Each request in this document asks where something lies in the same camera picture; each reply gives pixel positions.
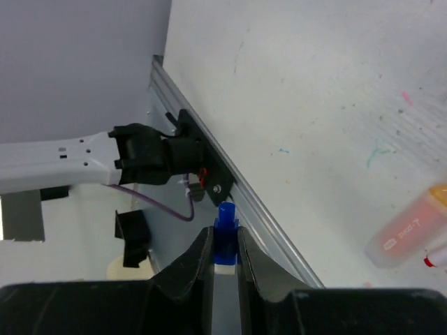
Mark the orange highlighter pen body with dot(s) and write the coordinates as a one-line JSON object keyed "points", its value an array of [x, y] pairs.
{"points": [[410, 230]]}

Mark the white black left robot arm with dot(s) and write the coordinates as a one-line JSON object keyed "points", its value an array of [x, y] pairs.
{"points": [[132, 154]]}

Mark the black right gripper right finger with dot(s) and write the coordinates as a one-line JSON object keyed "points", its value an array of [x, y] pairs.
{"points": [[272, 301]]}

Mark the blue capped thin marker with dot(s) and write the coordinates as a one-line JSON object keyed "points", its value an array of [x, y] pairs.
{"points": [[225, 306]]}

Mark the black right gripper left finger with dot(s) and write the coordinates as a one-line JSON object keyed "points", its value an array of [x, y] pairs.
{"points": [[177, 300]]}

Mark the blue marker cap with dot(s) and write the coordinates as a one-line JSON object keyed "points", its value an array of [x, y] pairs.
{"points": [[225, 239]]}

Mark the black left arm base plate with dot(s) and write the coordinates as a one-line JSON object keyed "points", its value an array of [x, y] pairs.
{"points": [[206, 157]]}

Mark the red thin marker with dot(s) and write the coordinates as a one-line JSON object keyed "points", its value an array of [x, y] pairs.
{"points": [[437, 257]]}

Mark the aluminium front rail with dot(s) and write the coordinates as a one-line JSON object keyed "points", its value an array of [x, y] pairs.
{"points": [[253, 214]]}

